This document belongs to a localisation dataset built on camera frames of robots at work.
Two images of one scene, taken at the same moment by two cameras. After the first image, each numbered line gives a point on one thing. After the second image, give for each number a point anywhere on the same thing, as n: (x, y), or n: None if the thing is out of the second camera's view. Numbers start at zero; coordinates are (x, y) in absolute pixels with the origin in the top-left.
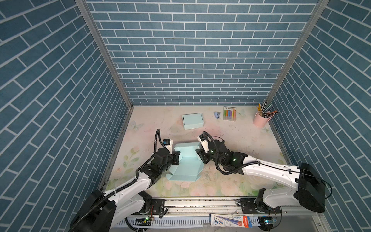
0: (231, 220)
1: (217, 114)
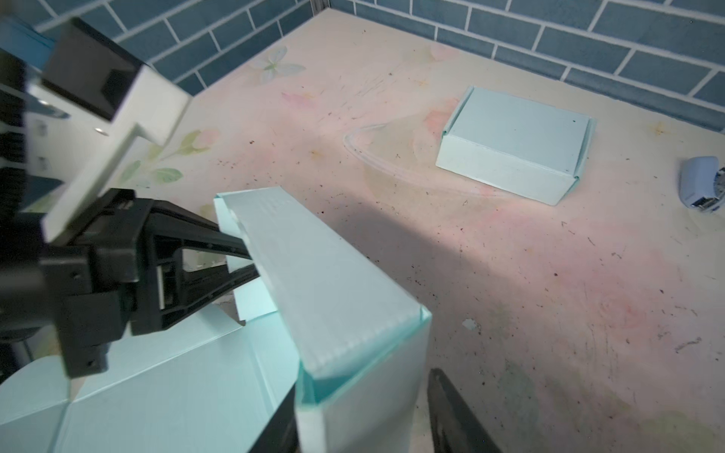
0: None
1: (702, 183)
